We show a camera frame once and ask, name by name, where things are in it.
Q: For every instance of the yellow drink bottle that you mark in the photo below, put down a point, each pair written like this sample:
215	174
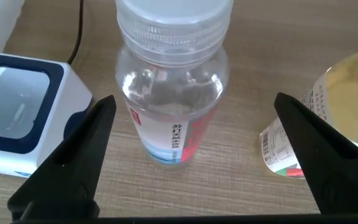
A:
350	102

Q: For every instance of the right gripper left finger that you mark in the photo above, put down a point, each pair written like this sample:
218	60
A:
73	168

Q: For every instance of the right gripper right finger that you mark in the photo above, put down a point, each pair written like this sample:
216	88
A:
328	168

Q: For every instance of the white barcode scanner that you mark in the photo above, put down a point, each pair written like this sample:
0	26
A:
20	109

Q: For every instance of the clear water bottle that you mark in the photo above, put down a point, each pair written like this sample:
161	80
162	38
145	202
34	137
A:
169	81

